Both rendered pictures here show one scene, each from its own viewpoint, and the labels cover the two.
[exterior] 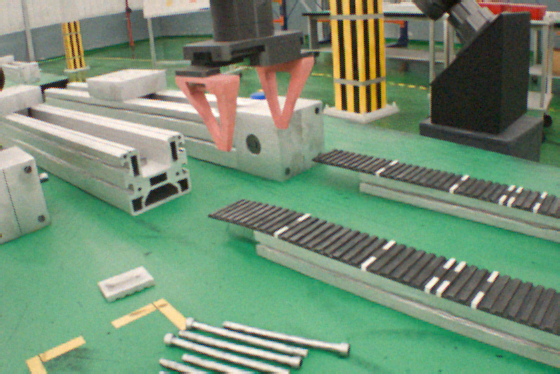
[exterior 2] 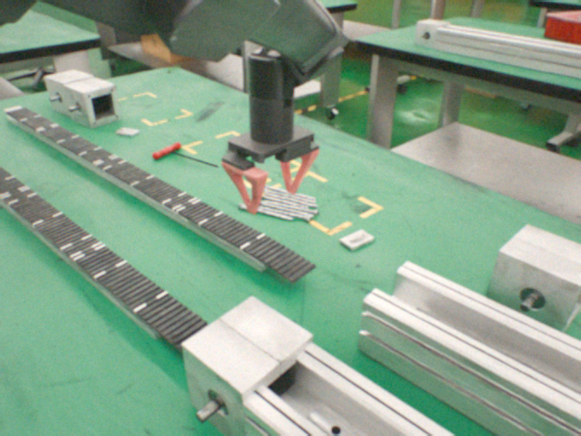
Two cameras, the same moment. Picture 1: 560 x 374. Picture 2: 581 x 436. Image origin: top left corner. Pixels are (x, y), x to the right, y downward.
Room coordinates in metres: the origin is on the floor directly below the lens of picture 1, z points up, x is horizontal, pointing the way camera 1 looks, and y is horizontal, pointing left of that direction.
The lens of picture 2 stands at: (1.04, 0.04, 1.24)
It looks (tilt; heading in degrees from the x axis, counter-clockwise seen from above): 32 degrees down; 179
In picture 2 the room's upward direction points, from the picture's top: straight up
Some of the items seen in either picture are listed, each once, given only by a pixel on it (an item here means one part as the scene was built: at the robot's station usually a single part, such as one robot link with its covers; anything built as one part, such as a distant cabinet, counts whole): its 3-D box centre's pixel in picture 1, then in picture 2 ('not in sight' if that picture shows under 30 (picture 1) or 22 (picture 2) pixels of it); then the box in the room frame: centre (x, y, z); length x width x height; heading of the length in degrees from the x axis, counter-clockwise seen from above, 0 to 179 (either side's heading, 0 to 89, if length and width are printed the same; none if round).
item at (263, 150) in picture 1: (284, 134); (241, 377); (0.69, 0.00, 0.83); 0.12 x 0.09 x 0.10; 137
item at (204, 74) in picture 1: (229, 98); (284, 166); (0.43, 0.05, 0.94); 0.07 x 0.07 x 0.09; 46
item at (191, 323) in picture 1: (243, 338); (283, 213); (0.29, 0.04, 0.78); 0.11 x 0.01 x 0.01; 65
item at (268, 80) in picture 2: not in sight; (274, 73); (0.44, 0.03, 1.08); 0.07 x 0.06 x 0.07; 148
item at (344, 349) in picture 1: (283, 337); (264, 212); (0.29, 0.01, 0.78); 0.11 x 0.01 x 0.01; 65
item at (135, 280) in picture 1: (125, 284); (356, 240); (0.38, 0.17, 0.78); 0.05 x 0.03 x 0.01; 126
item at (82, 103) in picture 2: not in sight; (89, 104); (-0.19, -0.46, 0.83); 0.11 x 0.10 x 0.10; 138
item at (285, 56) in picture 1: (268, 86); (258, 178); (0.46, 0.01, 0.94); 0.07 x 0.07 x 0.09; 46
